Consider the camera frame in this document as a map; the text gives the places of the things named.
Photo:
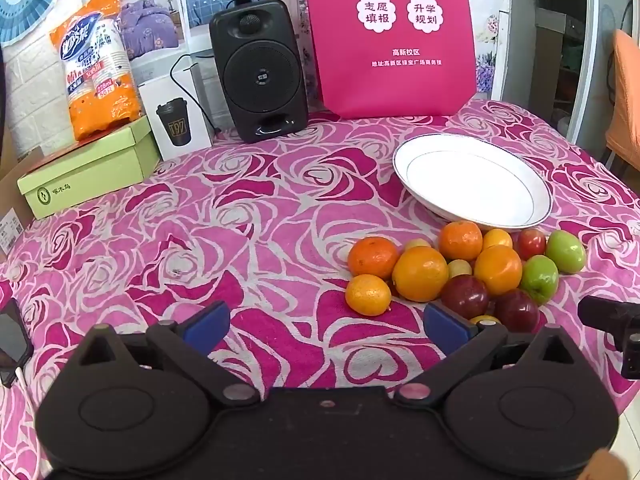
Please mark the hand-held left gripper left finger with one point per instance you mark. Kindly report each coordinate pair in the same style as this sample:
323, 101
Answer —
207, 325

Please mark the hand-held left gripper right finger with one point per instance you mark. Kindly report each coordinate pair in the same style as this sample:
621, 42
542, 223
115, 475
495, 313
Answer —
447, 327

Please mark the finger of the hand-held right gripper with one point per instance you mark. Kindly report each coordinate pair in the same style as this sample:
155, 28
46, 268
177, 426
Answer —
610, 317

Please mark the dark red plum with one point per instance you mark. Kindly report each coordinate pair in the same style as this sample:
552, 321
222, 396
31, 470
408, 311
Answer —
465, 296

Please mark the medium smooth orange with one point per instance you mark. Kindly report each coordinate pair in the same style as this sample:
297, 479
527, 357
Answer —
498, 270

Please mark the green apple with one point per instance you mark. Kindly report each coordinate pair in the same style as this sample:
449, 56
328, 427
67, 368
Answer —
540, 278
565, 251

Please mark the round tangerine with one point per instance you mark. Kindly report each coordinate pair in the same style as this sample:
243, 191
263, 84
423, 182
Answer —
460, 240

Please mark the small yellow-orange citrus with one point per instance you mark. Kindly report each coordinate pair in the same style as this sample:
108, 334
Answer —
497, 238

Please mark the white plate with dark rim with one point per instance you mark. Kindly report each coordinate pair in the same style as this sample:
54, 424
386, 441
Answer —
470, 180

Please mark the person's left hand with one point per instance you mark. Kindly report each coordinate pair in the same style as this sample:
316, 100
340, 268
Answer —
605, 467

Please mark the small yellow-green fruit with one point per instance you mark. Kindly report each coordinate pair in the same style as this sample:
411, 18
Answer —
484, 320
416, 245
459, 267

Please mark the large round orange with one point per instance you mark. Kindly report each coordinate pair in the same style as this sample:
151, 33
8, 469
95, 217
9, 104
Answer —
420, 273

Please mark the dark red apple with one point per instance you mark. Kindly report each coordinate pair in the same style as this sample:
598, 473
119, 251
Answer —
516, 310

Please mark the small glossy orange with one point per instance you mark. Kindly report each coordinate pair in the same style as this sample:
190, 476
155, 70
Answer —
367, 295

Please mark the pink rose tablecloth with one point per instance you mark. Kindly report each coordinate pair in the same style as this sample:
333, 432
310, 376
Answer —
250, 240

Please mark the flat wrinkled tangerine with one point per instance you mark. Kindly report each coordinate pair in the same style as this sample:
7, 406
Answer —
372, 258

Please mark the small red apple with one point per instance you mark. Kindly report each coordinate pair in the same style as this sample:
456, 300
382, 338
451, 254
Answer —
531, 244

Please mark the green shoe box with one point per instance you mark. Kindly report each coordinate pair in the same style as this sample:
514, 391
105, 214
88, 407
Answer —
90, 175

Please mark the black smartphone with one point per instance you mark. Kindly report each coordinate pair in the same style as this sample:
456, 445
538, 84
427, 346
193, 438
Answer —
12, 340

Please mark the white box with cup print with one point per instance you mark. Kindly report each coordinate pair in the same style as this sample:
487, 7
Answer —
175, 125

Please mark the orange chair cover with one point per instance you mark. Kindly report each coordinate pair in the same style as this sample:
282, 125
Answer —
625, 110

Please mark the red flat box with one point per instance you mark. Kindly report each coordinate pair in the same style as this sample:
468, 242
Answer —
55, 156

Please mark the brown cardboard box with label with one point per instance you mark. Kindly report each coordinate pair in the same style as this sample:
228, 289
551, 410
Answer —
12, 200

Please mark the orange pack of disposable cups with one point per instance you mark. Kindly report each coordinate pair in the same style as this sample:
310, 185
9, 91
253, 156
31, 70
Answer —
100, 105

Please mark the black loudspeaker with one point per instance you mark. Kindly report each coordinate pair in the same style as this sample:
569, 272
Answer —
260, 80

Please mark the magenta fabric bag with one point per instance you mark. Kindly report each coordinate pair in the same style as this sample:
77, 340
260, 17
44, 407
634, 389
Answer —
350, 90

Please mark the plain brown cardboard box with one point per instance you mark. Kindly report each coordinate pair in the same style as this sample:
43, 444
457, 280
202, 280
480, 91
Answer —
550, 60

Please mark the purple bedding poster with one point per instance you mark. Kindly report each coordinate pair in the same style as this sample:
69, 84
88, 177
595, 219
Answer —
150, 25

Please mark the blue fan pattern poster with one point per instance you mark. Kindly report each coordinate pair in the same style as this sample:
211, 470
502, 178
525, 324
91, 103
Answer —
45, 0

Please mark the white door frame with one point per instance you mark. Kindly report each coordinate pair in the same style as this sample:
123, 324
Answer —
587, 60

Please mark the floral print wall covering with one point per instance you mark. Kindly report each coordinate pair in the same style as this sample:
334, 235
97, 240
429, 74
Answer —
485, 35

